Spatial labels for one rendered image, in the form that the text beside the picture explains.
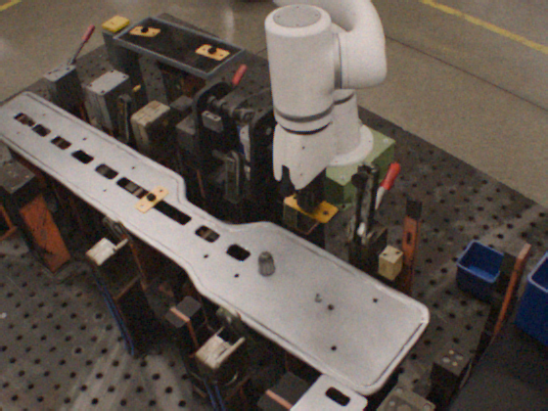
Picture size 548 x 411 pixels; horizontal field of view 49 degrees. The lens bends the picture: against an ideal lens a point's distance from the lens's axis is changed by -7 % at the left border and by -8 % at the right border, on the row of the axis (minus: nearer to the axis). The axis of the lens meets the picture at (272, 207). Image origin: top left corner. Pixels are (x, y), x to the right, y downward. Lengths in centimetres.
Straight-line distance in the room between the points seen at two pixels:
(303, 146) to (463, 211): 98
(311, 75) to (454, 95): 265
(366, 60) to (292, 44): 10
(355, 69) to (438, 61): 290
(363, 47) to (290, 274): 57
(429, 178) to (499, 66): 194
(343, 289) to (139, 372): 56
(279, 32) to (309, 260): 60
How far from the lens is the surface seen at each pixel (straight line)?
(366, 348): 115
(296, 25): 80
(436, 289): 162
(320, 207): 102
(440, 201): 183
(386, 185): 124
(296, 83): 82
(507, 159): 309
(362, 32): 84
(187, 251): 133
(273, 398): 113
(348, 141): 175
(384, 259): 120
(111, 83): 167
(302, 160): 90
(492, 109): 339
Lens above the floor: 198
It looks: 45 degrees down
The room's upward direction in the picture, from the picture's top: 7 degrees counter-clockwise
